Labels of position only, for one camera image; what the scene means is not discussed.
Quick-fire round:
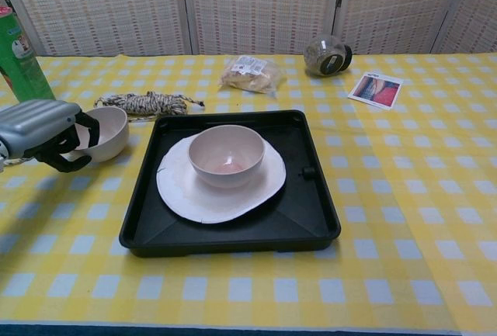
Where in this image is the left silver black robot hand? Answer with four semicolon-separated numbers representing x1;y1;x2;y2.
0;99;101;174

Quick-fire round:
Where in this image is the plain pink bowl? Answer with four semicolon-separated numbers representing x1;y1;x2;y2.
72;106;130;164

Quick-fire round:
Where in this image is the white round plate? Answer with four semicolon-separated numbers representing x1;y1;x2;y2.
156;128;287;223

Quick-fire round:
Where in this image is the pink bowl with red stain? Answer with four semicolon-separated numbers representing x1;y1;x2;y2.
188;124;266;189

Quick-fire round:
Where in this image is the black square plastic tray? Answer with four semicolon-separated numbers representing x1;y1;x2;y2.
118;109;342;258

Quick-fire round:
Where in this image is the green cylinder can red lid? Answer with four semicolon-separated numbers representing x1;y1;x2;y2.
0;5;57;103

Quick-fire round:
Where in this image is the clear bag of snacks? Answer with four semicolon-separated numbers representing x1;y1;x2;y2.
217;54;288;95

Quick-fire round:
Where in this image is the woven folding screen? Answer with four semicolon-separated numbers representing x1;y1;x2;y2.
0;0;497;57

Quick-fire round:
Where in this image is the round glass jar black lid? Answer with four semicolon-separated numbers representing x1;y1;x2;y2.
304;34;353;78

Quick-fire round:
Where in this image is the white card with red picture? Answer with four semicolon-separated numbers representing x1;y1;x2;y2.
347;71;405;113

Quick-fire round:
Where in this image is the yellow white checked tablecloth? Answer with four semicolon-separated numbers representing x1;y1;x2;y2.
0;54;497;332

